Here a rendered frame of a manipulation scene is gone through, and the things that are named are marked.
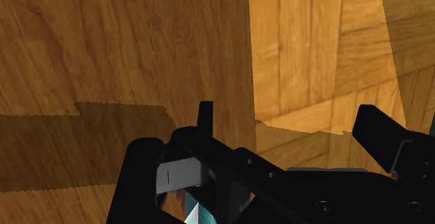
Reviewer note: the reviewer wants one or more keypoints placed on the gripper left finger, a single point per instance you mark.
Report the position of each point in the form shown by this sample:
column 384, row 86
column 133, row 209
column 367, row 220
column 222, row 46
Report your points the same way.
column 141, row 182

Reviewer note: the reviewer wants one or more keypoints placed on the teal and white patterned object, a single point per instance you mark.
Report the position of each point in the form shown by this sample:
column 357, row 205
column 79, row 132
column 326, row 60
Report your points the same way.
column 203, row 213

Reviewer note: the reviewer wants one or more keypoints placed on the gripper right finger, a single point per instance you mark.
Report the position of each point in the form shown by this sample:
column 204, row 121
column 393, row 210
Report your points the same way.
column 377, row 131

